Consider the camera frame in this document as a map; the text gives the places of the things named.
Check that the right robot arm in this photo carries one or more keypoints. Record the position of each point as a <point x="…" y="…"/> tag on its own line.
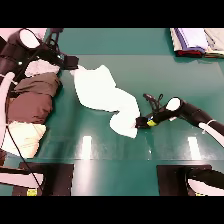
<point x="193" y="113"/>

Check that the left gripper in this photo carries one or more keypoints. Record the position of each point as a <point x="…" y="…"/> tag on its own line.
<point x="71" y="62"/>

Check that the pale pink garment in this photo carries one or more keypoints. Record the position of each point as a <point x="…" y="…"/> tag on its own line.
<point x="40" y="67"/>

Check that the red garment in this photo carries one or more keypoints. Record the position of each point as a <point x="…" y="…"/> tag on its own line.
<point x="189" y="53"/>

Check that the white garment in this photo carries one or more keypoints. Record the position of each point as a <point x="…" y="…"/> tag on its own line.
<point x="174" y="39"/>

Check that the lavender garment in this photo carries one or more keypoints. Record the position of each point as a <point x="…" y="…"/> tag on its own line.
<point x="191" y="38"/>

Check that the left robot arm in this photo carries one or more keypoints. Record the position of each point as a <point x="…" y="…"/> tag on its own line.
<point x="13" y="50"/>

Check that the cream garment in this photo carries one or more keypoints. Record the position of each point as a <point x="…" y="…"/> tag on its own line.
<point x="25" y="138"/>

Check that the white shirt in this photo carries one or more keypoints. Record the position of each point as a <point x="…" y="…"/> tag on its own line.
<point x="100" y="90"/>

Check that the maroon garment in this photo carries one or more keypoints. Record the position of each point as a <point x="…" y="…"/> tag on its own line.
<point x="29" y="108"/>

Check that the olive brown garment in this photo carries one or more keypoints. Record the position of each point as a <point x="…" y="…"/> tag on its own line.
<point x="38" y="84"/>

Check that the beige garment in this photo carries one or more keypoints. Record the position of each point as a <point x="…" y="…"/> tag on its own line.
<point x="215" y="40"/>

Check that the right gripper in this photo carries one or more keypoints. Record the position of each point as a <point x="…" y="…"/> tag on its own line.
<point x="146" y="122"/>

